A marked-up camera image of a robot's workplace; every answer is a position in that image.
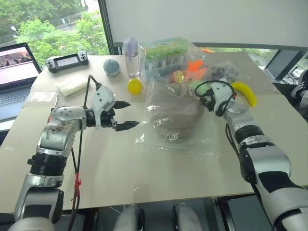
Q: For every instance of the green-lidded tube box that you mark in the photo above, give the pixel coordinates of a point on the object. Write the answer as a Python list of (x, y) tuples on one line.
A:
[(166, 51)]

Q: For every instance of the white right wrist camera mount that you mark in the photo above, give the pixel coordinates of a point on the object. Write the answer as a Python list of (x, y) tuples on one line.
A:
[(220, 92)]

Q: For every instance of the dark window frame post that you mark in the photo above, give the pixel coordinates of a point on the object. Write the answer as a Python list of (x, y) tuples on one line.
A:
[(107, 26)]

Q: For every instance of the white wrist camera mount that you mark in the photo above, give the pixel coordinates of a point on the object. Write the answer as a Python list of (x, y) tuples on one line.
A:
[(104, 96), (220, 92)]

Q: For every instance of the yellow plastic ball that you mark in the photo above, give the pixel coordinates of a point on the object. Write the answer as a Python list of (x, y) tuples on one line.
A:
[(134, 86)]

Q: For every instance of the black white sneaker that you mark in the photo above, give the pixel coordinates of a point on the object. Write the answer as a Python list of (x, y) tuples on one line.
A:
[(299, 84)]

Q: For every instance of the brown cap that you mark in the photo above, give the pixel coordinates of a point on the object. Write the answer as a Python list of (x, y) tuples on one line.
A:
[(173, 113)]

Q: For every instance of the blue-grey knitted ball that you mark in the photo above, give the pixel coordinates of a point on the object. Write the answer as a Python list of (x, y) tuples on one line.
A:
[(111, 67)]

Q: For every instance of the yellow toy banana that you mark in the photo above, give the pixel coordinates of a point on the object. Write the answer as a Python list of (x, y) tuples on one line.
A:
[(249, 93)]

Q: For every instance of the clear bag of toys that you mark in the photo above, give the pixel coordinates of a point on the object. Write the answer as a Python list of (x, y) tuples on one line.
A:
[(197, 55)]

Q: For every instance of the black handheld remote controller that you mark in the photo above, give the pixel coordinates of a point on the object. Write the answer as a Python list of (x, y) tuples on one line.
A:
[(66, 62)]

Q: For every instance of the clear plastic bag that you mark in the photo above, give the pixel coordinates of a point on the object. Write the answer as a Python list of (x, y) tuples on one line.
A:
[(178, 149)]

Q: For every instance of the green plastic toy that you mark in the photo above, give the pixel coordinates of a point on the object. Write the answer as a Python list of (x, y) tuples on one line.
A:
[(196, 86)]

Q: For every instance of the clear bottle purple lid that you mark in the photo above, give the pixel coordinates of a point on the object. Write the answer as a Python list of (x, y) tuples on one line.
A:
[(132, 60)]

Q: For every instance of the dark grey bundle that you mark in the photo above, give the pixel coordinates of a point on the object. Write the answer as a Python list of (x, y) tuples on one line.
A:
[(223, 71)]

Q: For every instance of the clear flat plastic packet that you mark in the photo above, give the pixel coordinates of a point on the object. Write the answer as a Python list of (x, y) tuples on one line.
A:
[(39, 99)]

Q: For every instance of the yellow red round toy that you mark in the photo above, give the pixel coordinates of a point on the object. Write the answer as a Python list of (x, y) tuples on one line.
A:
[(177, 76)]

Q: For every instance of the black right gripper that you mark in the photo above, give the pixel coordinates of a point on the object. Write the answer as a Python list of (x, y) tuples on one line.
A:
[(209, 101)]

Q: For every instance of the white folded towel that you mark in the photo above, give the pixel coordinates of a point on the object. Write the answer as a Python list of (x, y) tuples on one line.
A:
[(71, 85)]

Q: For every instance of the grey rounded robot leg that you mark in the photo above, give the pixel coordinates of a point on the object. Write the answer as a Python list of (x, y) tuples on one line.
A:
[(186, 217), (130, 219)]

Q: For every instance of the white board panel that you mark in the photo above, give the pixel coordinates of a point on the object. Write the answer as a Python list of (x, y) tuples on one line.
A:
[(204, 19)]

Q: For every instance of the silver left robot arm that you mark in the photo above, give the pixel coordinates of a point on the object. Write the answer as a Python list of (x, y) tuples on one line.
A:
[(60, 118)]

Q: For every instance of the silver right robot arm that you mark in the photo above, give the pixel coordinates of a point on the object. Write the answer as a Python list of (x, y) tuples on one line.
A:
[(267, 158)]

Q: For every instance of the orange plastic toy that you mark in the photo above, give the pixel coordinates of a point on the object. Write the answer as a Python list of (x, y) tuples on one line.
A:
[(196, 69)]

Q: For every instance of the grey laptop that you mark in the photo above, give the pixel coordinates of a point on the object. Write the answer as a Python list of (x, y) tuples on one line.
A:
[(14, 72)]

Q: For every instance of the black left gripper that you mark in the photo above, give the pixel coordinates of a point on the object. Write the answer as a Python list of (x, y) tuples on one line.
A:
[(107, 119)]

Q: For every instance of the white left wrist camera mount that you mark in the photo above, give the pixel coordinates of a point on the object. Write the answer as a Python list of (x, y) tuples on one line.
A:
[(104, 96)]

